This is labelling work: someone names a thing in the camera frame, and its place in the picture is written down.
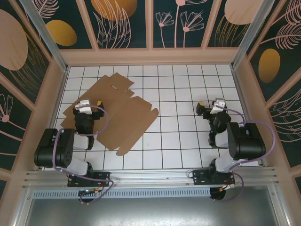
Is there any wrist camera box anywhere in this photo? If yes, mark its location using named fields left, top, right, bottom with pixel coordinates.
left=74, top=99, right=93, bottom=115
left=211, top=99, right=228, bottom=115

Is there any brown cardboard box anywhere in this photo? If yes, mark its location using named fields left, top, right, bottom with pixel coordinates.
left=60, top=73, right=159, bottom=156

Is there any aluminium mounting rail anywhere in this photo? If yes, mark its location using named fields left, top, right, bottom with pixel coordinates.
left=22, top=167, right=283, bottom=189

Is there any slotted grey cable duct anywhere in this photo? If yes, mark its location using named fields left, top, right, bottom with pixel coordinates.
left=32, top=188, right=211, bottom=198

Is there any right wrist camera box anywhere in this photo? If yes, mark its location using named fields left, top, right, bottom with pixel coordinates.
left=211, top=99, right=228, bottom=115

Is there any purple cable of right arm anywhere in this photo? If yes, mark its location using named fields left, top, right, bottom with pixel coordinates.
left=213, top=105, right=276, bottom=203

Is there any aluminium frame post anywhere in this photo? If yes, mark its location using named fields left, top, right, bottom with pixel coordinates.
left=18, top=0, right=70, bottom=73
left=230, top=0, right=282, bottom=70

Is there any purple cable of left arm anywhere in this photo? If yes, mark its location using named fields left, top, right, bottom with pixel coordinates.
left=53, top=105, right=115, bottom=204

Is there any black base plate left arm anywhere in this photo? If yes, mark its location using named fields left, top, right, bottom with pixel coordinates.
left=67, top=171, right=111, bottom=188

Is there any black base plate right arm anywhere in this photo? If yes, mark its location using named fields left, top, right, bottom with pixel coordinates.
left=192, top=169, right=236, bottom=186

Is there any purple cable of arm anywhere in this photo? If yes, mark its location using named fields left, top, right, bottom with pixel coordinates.
left=213, top=105, right=276, bottom=203
left=53, top=105, right=115, bottom=204

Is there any grey metal sheet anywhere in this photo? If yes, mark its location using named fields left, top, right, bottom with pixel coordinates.
left=14, top=186, right=290, bottom=226

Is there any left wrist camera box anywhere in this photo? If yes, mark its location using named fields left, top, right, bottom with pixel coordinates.
left=74, top=99, right=93, bottom=115

